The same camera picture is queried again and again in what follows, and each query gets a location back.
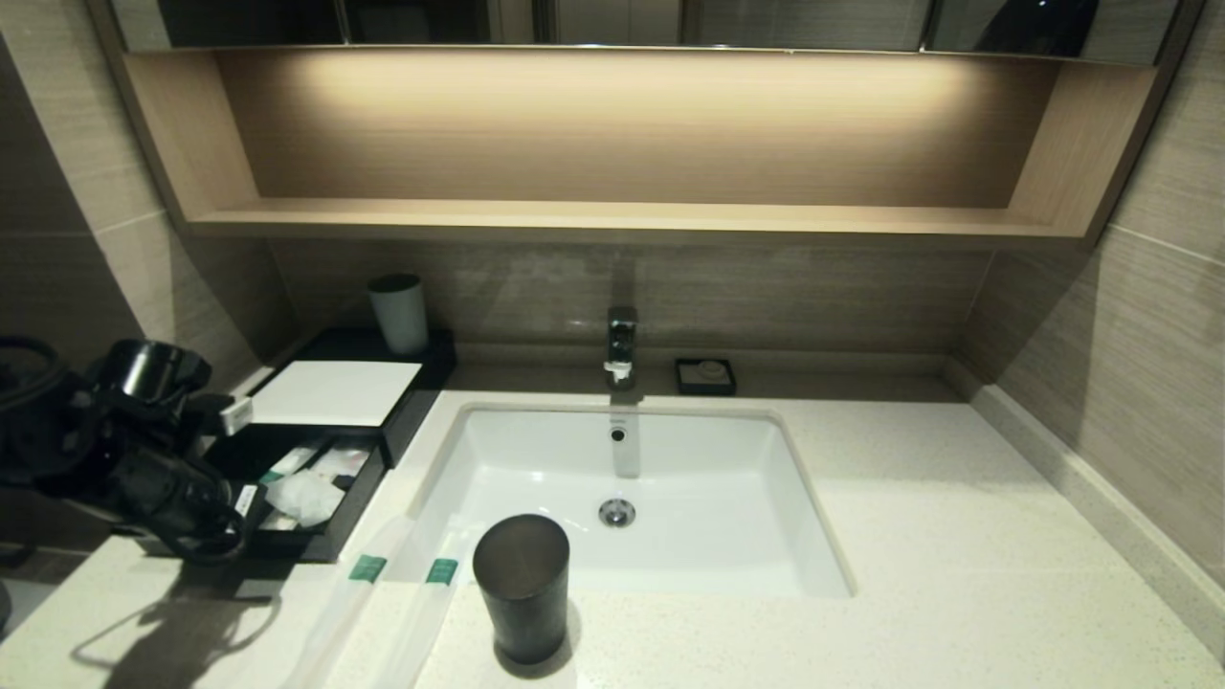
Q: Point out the black storage box housing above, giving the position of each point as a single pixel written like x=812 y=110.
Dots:
x=435 y=368

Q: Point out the black soap dish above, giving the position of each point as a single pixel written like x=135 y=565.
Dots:
x=684 y=383

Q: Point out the white ceramic sink basin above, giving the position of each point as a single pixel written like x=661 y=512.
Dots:
x=718 y=498

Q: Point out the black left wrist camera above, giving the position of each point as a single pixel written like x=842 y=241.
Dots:
x=153 y=368

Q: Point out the grey white cup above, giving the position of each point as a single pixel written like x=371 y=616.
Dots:
x=400 y=316

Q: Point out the beige soap bar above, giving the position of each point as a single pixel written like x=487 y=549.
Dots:
x=709 y=368

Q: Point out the chrome faucet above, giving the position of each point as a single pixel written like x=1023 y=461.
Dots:
x=620 y=344

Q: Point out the dark metal tumbler cup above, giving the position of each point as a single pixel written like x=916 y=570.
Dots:
x=522 y=593

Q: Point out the mirror cabinet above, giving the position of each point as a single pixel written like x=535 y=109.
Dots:
x=766 y=24

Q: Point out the chrome sink drain plug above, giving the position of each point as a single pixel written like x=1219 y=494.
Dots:
x=616 y=512

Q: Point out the wooden wall shelf niche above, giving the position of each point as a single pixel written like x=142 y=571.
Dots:
x=612 y=134

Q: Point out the black box drawer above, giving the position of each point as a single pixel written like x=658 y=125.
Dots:
x=364 y=478

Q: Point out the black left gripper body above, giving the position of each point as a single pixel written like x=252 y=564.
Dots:
x=172 y=498

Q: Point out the frosted dental kit packet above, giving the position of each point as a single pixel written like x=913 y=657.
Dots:
x=345 y=612
x=292 y=461
x=426 y=622

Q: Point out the white crumpled pouch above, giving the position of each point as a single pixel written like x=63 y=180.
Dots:
x=306 y=498

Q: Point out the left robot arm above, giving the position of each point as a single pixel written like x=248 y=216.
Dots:
x=48 y=431

